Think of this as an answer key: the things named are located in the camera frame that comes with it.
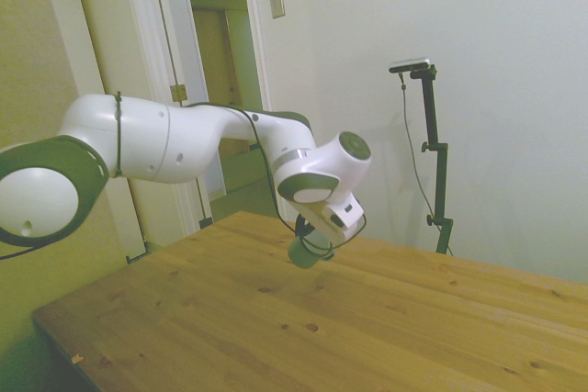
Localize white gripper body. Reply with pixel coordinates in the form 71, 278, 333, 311
298, 195, 368, 244

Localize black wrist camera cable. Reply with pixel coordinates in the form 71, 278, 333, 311
182, 100, 368, 246

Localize blue enamel mug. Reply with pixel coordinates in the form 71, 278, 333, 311
286, 230, 334, 271

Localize white door frame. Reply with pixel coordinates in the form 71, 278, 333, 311
237, 0, 275, 112

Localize black jointed camera stand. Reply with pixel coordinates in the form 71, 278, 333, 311
409, 65, 456, 256

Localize silver stereo camera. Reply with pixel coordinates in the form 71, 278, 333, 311
388, 56, 435, 75

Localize white door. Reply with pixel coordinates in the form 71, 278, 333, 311
36, 0, 215, 261

